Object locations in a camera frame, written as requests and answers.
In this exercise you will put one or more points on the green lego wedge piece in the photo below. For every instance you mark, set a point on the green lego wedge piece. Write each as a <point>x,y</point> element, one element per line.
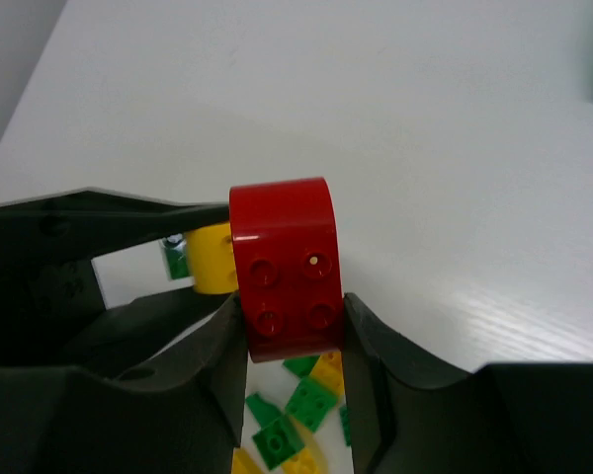
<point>263,411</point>

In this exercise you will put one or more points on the red rounded lego brick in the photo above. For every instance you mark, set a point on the red rounded lego brick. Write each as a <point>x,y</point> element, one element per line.
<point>285,246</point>

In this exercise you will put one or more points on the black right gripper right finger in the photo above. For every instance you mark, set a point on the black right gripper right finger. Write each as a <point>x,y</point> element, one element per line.
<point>412,412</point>

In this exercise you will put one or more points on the green lego plate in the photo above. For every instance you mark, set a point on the green lego plate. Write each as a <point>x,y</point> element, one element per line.
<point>310,403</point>

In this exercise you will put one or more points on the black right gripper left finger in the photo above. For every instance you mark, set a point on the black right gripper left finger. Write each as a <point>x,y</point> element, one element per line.
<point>155,385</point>

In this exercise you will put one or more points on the yellow half-round lego brick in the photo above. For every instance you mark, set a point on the yellow half-round lego brick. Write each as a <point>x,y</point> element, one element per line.
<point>210,259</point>

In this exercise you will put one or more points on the green square lego brick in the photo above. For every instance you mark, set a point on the green square lego brick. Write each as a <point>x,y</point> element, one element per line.
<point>278,442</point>

